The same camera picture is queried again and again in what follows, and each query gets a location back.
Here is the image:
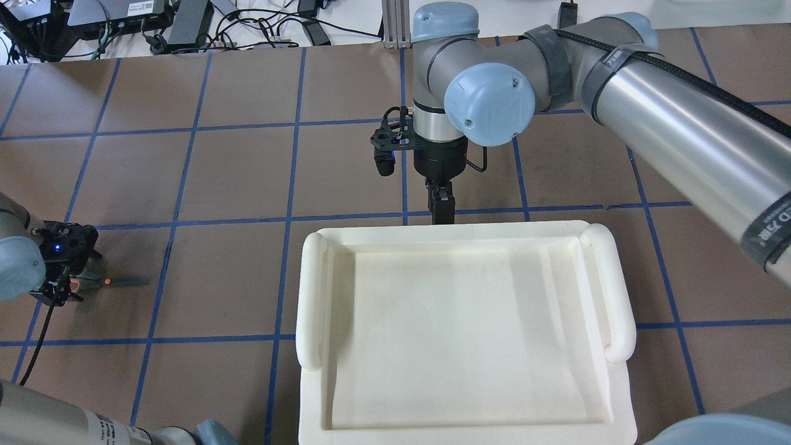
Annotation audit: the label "orange grey handled scissors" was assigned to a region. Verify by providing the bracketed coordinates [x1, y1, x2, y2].
[70, 276, 149, 293]

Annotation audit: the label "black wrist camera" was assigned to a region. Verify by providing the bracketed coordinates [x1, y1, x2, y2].
[40, 221, 103, 276]
[370, 106, 417, 177]

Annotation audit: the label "black power adapter brick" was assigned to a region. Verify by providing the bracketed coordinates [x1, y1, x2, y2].
[166, 1, 214, 53]

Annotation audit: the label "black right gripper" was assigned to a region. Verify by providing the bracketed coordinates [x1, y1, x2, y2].
[413, 136, 468, 225]

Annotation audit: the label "aluminium frame post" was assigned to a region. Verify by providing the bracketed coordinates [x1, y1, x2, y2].
[381, 0, 412, 49]

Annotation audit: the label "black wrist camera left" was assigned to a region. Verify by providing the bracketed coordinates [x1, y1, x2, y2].
[40, 221, 103, 276]

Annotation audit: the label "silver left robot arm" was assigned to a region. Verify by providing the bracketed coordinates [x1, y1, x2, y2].
[1, 195, 237, 444]

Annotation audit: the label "white plastic tray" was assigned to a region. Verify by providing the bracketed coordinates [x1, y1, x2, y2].
[295, 220, 638, 444]

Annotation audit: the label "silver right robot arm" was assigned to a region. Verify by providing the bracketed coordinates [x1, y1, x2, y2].
[412, 2, 789, 285]

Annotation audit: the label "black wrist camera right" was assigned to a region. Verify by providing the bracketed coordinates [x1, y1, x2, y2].
[370, 106, 417, 177]

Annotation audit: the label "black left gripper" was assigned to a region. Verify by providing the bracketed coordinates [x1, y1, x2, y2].
[29, 265, 103, 307]

